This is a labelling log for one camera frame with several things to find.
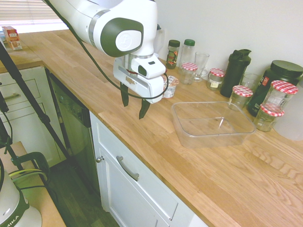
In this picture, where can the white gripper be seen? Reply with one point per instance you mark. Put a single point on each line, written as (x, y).
(123, 73)

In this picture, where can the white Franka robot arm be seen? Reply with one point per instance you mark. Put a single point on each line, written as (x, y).
(78, 14)

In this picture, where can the clear plastic rectangular container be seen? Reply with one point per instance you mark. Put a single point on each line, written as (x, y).
(213, 139)

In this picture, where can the spice jar with black lid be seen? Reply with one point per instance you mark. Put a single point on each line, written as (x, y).
(172, 55)

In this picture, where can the empty jar red checkered lid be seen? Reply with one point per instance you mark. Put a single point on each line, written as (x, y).
(188, 73)
(240, 98)
(280, 97)

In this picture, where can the round metal cabinet knob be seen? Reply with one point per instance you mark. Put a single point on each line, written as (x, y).
(100, 159)

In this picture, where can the stainless steel dishwasher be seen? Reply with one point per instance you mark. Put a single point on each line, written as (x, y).
(71, 123)

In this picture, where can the clear bottle with green lid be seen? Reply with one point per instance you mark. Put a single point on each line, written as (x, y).
(188, 53)

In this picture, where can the clear glass mug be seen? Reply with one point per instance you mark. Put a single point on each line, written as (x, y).
(201, 65)

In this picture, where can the labelled jar red checkered lid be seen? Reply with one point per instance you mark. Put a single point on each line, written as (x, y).
(216, 80)

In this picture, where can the white cabinet drawer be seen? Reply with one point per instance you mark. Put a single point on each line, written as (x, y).
(132, 189)

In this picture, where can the black shaker bottle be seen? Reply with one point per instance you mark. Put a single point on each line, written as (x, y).
(234, 73)

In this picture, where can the white side cabinet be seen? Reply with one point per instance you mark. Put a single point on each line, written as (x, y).
(26, 113)

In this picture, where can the dark green clamp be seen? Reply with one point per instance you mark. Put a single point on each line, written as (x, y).
(35, 158)

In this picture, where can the clear glass tumbler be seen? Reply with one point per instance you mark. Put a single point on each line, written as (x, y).
(251, 81)

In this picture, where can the faceted jar red checkered lid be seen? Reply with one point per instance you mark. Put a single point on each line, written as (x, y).
(267, 121)

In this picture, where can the orange and white food box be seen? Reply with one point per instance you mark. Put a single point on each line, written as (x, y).
(12, 37)

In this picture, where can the white window blinds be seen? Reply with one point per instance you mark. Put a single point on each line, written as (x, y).
(26, 11)

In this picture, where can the black protein powder tub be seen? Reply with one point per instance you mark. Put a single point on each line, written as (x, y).
(284, 71)

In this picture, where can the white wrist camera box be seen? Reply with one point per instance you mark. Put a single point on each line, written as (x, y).
(151, 67)

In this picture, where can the black camera tripod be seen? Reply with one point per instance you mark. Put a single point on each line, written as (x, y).
(28, 94)

